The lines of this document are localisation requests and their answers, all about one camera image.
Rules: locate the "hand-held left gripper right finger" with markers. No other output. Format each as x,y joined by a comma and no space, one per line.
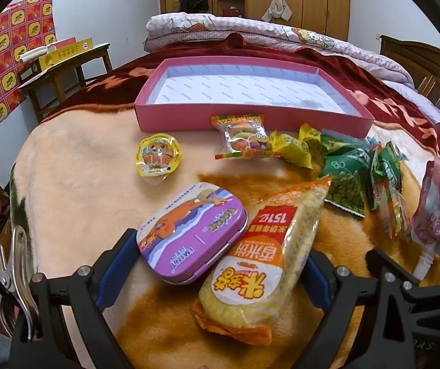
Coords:
321,288

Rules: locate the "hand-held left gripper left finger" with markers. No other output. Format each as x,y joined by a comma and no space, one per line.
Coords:
114,273

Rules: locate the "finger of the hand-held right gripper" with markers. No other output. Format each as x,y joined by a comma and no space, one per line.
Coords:
396,284

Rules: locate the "yellow rice cracker packet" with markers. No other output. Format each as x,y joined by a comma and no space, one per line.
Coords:
266,246

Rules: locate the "pink jelly drink pouch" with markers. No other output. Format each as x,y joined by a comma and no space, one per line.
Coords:
439,215

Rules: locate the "purple mint tin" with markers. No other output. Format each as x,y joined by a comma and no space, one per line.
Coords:
189,234

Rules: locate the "green pea snack packet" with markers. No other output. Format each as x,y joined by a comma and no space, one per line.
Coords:
344,188
389,169

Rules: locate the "small jelly cup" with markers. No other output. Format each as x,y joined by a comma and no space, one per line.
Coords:
158,155

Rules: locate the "yellow candy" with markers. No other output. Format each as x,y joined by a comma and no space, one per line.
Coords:
291,148
310,134

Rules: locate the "pink cardboard box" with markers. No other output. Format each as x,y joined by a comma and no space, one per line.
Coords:
173,119

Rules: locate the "colourful gummy candy packet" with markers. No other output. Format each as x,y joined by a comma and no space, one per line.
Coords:
243,138

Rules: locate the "red cream plush blanket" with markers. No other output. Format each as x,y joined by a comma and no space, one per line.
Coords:
70,184

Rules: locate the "metal spring clip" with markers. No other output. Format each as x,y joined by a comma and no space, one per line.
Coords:
14,276

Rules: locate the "lilac bedsheet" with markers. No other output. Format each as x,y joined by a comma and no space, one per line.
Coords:
427,103

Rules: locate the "wooden side table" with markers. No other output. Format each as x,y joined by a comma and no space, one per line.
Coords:
62,76

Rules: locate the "wooden headboard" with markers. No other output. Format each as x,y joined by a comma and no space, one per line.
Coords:
431,69

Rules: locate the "yellow cardboard box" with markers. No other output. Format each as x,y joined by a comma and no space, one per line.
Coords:
66,52

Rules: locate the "white paper roll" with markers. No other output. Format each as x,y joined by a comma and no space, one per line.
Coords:
35,54

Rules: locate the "pink checkered folded quilt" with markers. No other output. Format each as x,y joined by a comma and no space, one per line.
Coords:
281,32

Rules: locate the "white hanging towel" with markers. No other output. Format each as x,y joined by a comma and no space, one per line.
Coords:
277,9

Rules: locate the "red shelf item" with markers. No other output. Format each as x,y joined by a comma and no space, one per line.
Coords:
231,12

